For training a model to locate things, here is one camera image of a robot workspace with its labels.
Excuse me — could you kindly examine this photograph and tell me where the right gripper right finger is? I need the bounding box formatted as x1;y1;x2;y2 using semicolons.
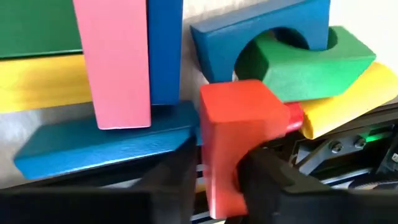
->
236;147;398;224

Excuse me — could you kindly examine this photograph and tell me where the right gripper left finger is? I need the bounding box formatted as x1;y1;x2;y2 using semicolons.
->
0;136;200;224

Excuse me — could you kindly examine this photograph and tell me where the red arch block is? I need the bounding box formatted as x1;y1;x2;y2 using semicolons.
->
198;79;305;220

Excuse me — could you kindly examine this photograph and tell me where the blue plank block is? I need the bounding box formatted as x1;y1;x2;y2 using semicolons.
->
147;0;184;106
12;100;203;180

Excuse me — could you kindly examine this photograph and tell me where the yellow cylinder block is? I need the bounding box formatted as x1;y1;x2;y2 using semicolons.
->
299;61;398;140

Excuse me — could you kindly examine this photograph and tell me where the green arch block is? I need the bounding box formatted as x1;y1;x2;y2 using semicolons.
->
234;26;377;103

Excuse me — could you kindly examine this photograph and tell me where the blue arch block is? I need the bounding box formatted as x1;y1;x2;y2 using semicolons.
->
189;0;331;84

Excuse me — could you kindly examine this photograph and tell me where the yellow rectangular block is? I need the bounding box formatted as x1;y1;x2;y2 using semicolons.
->
0;54;94;114

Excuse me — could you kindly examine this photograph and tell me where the green rectangular block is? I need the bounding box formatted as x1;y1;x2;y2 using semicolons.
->
0;0;83;59

